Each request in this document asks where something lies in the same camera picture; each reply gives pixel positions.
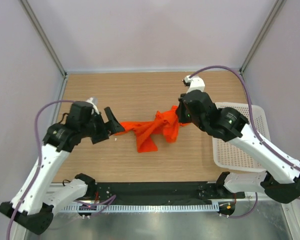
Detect right aluminium frame post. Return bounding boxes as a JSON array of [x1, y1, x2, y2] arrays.
[[239, 0, 287, 76]]

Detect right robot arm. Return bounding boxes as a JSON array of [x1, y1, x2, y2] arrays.
[[176, 90, 300, 204]]

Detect white plastic basket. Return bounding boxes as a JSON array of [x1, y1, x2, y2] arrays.
[[212, 105, 271, 173]]

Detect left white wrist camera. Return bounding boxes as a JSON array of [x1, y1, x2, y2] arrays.
[[86, 97, 100, 115]]

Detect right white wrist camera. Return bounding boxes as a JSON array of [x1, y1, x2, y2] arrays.
[[182, 75, 206, 94]]

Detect left aluminium frame post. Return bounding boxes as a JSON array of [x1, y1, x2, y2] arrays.
[[19, 0, 67, 79]]

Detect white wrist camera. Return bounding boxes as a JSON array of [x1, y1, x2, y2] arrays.
[[182, 75, 206, 94], [86, 97, 100, 115]]

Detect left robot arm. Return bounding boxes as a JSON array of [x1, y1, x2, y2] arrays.
[[0, 97, 125, 235]]

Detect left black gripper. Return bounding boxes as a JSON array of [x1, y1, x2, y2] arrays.
[[80, 106, 125, 144]]

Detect slotted cable duct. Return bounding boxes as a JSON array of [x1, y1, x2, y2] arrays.
[[60, 202, 220, 214]]

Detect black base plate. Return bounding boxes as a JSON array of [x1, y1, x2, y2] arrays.
[[78, 181, 245, 206]]

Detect aluminium rail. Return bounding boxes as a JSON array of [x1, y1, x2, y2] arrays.
[[210, 192, 272, 202]]

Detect orange t shirt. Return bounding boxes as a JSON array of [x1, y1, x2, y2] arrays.
[[116, 105, 187, 153]]

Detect aluminium frame post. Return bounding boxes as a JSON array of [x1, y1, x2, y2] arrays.
[[239, 0, 287, 76], [19, 0, 67, 79]]

